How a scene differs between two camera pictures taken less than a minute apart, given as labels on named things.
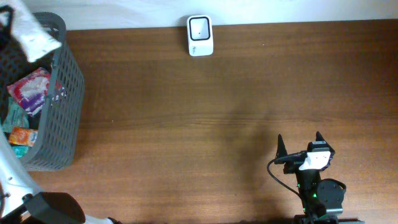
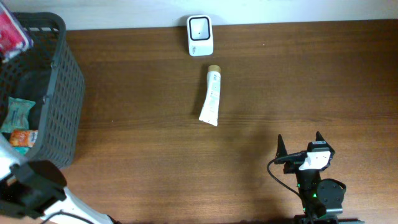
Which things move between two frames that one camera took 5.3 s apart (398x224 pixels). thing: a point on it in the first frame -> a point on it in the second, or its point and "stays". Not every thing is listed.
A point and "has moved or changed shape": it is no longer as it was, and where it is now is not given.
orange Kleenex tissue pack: x=23 y=136 stays
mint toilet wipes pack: x=16 y=116 stays
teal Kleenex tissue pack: x=20 y=150 stays
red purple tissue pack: x=30 y=92 has moved or changed shape
